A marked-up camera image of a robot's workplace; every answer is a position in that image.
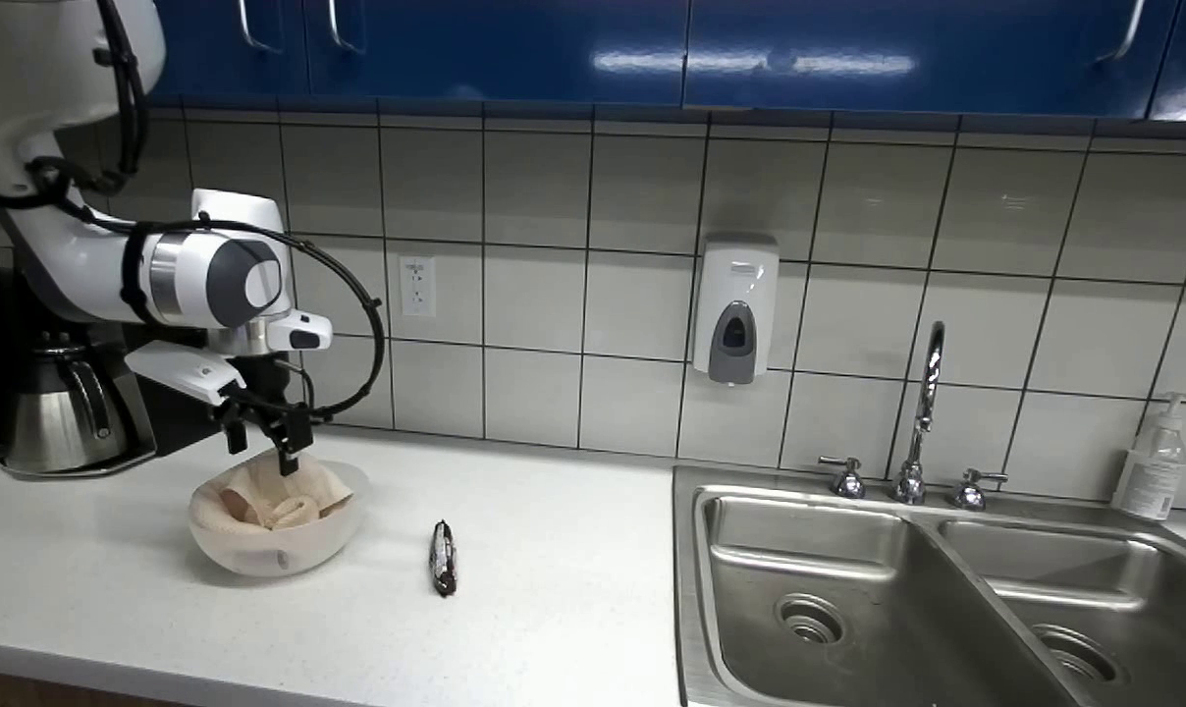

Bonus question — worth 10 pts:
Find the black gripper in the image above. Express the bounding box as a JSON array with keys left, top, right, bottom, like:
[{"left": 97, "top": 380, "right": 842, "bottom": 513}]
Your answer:
[{"left": 216, "top": 348, "right": 320, "bottom": 479}]

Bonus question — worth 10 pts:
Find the cream tea towel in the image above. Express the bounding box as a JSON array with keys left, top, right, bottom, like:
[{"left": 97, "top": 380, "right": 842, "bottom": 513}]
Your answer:
[{"left": 214, "top": 469, "right": 356, "bottom": 533}]

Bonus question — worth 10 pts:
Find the translucent plastic bowl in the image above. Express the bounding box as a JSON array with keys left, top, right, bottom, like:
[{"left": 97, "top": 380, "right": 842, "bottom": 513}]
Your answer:
[{"left": 185, "top": 456, "right": 373, "bottom": 585}]

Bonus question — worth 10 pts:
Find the steel coffee carafe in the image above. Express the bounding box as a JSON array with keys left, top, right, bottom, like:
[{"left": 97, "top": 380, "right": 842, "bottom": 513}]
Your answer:
[{"left": 0, "top": 342, "right": 160, "bottom": 482}]

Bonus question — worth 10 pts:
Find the steel sink drain strainer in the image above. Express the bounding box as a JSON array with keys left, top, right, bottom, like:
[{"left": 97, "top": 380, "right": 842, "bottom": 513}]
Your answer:
[
  {"left": 1032, "top": 621, "right": 1127, "bottom": 691},
  {"left": 775, "top": 591, "right": 850, "bottom": 648}
]

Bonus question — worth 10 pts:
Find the stainless steel double sink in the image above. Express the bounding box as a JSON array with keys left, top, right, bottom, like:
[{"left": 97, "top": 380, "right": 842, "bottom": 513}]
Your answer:
[{"left": 671, "top": 465, "right": 1186, "bottom": 707}]

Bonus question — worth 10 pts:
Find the chrome sink faucet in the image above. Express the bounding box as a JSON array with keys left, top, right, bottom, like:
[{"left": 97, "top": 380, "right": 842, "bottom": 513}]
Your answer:
[{"left": 888, "top": 320, "right": 949, "bottom": 508}]

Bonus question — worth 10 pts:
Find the clear soap pump bottle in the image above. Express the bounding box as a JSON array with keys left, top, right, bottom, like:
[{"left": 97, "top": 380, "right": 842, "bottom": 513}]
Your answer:
[{"left": 1112, "top": 392, "right": 1186, "bottom": 525}]

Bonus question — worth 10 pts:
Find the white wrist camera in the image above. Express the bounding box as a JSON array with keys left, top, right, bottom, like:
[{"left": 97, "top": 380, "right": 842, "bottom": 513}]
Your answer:
[{"left": 121, "top": 342, "right": 253, "bottom": 409}]

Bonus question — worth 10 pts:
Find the silver cabinet handle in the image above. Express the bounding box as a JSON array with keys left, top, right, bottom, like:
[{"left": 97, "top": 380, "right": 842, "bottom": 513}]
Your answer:
[
  {"left": 232, "top": 0, "right": 283, "bottom": 59},
  {"left": 1093, "top": 0, "right": 1151, "bottom": 68},
  {"left": 322, "top": 0, "right": 369, "bottom": 59}
]

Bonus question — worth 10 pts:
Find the blue wall cabinet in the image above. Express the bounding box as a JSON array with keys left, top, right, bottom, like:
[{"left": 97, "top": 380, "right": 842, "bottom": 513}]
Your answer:
[{"left": 147, "top": 0, "right": 1186, "bottom": 131}]

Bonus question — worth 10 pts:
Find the white wall soap dispenser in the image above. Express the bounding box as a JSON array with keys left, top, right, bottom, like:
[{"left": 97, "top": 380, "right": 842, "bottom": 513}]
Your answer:
[{"left": 690, "top": 237, "right": 782, "bottom": 390}]

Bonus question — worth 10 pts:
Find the chrome faucet handle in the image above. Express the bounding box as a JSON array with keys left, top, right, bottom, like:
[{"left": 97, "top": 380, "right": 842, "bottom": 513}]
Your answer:
[
  {"left": 815, "top": 452, "right": 872, "bottom": 503},
  {"left": 949, "top": 469, "right": 1011, "bottom": 513}
]

